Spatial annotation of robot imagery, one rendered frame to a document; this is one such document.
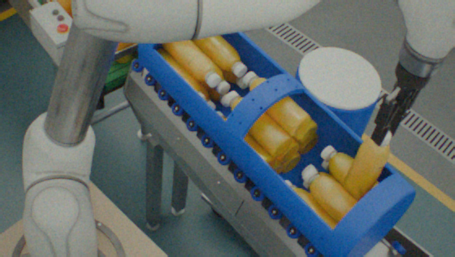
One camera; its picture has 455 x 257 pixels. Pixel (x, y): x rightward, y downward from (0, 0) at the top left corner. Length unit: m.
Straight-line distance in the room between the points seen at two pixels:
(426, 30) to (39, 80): 2.51
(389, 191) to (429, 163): 1.83
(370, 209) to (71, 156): 0.69
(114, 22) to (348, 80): 1.18
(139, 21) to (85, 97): 0.38
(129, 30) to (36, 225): 0.53
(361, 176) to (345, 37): 2.40
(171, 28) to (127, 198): 1.95
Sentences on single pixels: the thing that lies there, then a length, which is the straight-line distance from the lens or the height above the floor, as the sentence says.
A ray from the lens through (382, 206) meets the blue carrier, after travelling 1.39.
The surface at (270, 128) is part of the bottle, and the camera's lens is 1.53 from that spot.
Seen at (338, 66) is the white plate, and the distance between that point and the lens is 1.95.
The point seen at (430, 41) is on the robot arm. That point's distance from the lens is 1.09.
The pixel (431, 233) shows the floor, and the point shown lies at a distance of 2.98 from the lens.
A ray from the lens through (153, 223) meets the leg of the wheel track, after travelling 2.60.
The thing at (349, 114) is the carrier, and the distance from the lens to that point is 1.84.
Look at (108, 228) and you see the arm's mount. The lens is 1.50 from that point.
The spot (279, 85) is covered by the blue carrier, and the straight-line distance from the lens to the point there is 1.54.
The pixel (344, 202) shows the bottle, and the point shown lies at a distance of 1.45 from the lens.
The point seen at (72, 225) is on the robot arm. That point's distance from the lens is 1.22.
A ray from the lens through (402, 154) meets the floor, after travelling 3.21.
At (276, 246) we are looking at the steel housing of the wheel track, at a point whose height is 0.87.
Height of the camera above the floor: 2.31
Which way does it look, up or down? 49 degrees down
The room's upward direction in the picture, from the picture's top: 11 degrees clockwise
